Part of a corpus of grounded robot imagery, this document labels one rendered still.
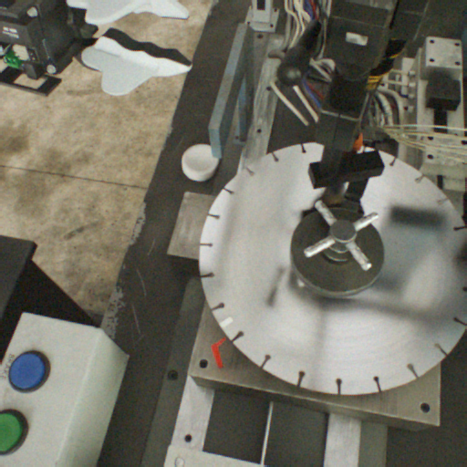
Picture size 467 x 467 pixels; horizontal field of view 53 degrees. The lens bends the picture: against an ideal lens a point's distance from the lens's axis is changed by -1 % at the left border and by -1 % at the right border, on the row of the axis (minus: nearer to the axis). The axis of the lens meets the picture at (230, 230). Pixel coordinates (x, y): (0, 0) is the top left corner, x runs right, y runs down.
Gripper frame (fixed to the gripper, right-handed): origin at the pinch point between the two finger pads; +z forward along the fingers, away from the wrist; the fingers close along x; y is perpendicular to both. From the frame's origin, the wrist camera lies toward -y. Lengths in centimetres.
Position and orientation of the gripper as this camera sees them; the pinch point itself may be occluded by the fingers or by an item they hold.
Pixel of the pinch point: (178, 34)
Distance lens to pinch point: 40.6
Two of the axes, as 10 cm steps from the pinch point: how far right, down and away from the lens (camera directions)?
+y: -3.6, 7.5, -5.6
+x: 0.1, -6.0, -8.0
